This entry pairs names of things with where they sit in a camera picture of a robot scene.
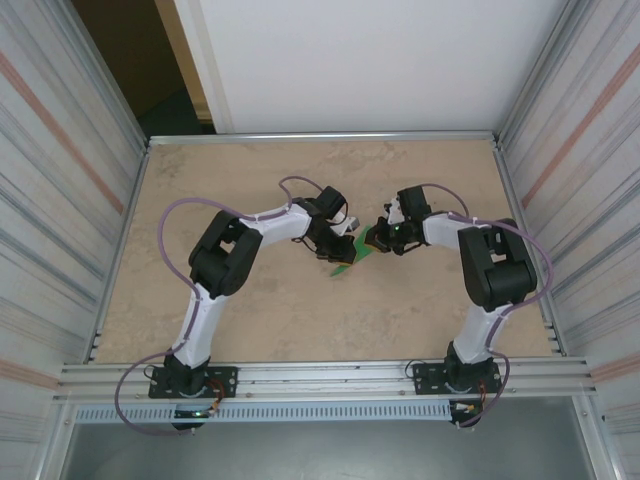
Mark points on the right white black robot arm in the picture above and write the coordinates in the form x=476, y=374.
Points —
x=500, y=270

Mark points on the white door frame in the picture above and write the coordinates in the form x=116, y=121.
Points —
x=210, y=85

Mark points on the green paper sheet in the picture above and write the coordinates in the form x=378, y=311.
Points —
x=362, y=255

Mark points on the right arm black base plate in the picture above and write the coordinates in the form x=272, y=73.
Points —
x=425, y=377

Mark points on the wide aluminium mounting rail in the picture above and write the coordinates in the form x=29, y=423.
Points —
x=320, y=380

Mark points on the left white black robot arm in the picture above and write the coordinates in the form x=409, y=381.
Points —
x=222, y=260

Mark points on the aluminium frame post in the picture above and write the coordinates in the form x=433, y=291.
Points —
x=100, y=75
x=545, y=75

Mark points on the aluminium table side rail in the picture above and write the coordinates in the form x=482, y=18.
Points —
x=136, y=190
x=513, y=200

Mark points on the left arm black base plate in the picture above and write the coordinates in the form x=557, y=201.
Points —
x=225, y=382

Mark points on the grey metal sheet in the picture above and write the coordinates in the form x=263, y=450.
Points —
x=320, y=450

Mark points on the aluminium table edge rail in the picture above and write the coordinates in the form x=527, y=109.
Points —
x=320, y=137

